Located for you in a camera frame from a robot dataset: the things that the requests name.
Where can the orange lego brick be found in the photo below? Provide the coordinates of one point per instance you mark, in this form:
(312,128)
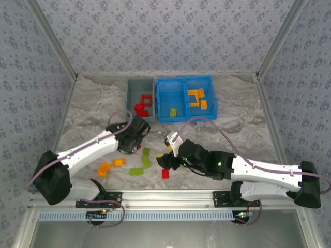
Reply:
(203,104)
(119,163)
(194,105)
(201,92)
(104,170)
(160,155)

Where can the green lego brick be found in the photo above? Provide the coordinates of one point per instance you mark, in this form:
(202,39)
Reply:
(136,172)
(146,151)
(146,162)
(173,112)

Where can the red lego frame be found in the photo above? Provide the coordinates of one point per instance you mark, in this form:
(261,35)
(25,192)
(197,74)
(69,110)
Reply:
(143,97)

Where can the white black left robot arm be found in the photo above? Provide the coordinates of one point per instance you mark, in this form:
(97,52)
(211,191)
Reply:
(88,155)

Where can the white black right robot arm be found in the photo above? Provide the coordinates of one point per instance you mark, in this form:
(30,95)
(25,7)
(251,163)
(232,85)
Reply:
(266,175)

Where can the grey plastic bin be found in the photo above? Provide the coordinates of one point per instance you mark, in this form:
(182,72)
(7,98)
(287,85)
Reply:
(137,87)

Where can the black electronics board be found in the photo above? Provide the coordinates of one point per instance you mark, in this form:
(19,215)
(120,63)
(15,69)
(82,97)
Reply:
(93,215)
(240,218)

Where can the grey metal sheet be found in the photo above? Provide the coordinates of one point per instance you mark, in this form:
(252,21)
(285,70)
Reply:
(168,235)

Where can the wide aluminium frame rail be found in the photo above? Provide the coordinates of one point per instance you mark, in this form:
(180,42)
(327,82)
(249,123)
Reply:
(168,199)

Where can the orange lego frame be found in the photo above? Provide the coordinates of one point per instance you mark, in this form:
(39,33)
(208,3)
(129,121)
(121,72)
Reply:
(192,92)

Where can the aluminium frame post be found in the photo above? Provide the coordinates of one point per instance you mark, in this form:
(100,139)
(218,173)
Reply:
(281,38)
(53,38)

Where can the aluminium frame leg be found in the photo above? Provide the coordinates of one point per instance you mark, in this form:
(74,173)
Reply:
(24,232)
(310,232)

